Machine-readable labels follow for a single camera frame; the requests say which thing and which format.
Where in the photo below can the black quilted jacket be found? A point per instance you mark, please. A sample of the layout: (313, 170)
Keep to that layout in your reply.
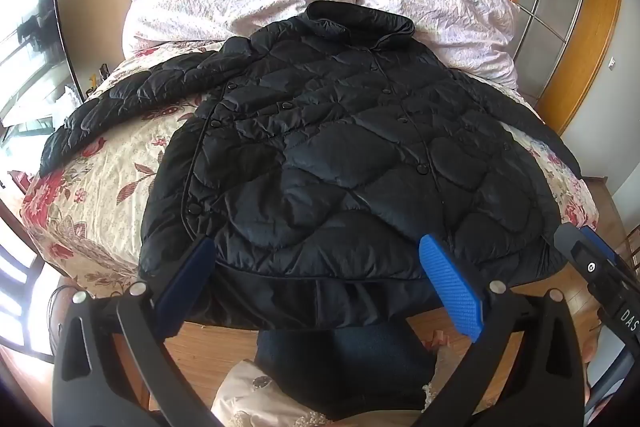
(325, 147)

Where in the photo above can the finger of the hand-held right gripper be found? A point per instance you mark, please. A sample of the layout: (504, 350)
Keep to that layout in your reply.
(600, 243)
(580, 252)

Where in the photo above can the wooden bedside cabinet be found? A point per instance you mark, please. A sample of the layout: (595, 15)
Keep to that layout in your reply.
(607, 207)

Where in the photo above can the red floral bed blanket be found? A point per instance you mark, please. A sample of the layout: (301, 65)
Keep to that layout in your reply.
(100, 187)

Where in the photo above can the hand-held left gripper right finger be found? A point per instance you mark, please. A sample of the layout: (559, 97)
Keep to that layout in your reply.
(452, 284)

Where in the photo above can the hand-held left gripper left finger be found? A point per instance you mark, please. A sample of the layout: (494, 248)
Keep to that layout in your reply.
(186, 283)

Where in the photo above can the flat screen television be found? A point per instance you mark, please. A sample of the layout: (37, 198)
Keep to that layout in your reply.
(40, 57)

